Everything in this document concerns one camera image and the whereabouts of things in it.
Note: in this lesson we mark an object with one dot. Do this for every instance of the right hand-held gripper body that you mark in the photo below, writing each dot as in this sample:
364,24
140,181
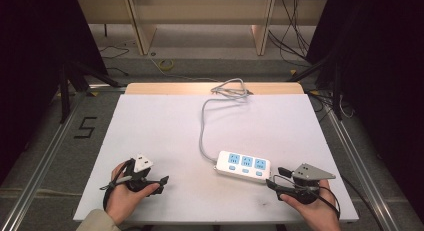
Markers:
310,173

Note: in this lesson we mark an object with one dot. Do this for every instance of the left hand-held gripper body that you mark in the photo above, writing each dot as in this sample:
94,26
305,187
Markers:
141,163

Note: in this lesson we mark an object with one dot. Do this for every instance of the white power strip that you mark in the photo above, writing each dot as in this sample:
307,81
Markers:
245,166

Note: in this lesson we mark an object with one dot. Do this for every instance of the person's left hand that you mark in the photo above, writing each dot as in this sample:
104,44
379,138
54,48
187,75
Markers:
124,200

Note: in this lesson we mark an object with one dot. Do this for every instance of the person's right hand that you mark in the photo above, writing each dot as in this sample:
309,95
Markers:
316,213

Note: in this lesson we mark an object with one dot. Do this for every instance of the person's beige left sleeve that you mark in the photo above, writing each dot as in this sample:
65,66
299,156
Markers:
98,221

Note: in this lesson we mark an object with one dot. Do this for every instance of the black metal stand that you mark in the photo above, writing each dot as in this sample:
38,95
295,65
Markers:
336,87

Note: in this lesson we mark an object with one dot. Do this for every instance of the yellow tape roll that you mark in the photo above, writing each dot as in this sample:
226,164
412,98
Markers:
166,64

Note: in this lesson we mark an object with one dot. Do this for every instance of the black tripod stand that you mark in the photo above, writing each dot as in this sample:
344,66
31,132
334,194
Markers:
71,79

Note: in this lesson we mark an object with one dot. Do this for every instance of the dark curtain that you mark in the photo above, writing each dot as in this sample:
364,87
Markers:
383,74
36,57

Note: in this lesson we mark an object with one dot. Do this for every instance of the light wooden bench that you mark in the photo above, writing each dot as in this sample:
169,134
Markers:
200,11

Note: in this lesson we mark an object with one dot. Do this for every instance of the aluminium floor rail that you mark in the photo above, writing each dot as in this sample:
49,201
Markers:
363,174
40,164

